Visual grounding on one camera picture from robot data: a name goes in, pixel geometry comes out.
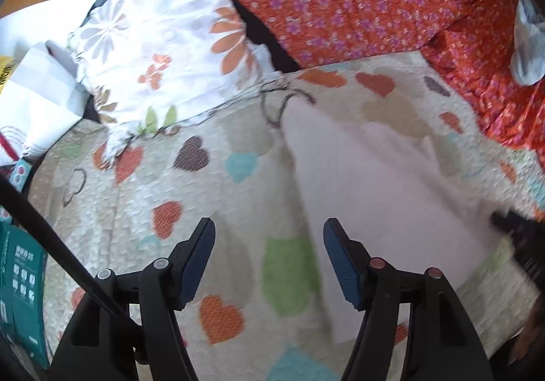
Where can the white floral pillow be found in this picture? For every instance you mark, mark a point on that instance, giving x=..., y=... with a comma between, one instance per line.
x=170, y=23

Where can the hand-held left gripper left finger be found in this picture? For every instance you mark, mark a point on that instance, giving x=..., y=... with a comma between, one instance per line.
x=198, y=261

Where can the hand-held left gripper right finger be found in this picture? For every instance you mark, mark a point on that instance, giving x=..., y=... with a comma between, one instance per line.
x=340, y=266

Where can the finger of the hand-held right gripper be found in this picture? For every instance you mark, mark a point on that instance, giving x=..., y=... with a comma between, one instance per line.
x=504, y=221

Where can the green cardboard box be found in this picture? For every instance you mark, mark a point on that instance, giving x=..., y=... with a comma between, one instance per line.
x=21, y=278

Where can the orange floral sheet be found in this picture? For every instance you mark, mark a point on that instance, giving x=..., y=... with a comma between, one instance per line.
x=481, y=65

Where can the grey white fluffy cloth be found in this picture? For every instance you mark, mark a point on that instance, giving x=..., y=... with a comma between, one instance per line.
x=528, y=61

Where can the small box with circles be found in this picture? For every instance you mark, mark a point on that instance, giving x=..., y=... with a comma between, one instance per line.
x=20, y=174

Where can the pale pink tree-print sweater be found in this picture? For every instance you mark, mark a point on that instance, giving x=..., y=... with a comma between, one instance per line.
x=383, y=193

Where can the yellow packet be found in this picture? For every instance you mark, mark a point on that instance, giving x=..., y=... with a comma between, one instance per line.
x=6, y=74

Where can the grey white striped cloth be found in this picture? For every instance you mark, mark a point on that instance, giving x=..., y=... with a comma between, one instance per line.
x=42, y=100

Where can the heart-print quilt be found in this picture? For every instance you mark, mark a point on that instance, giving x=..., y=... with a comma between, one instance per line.
x=149, y=176

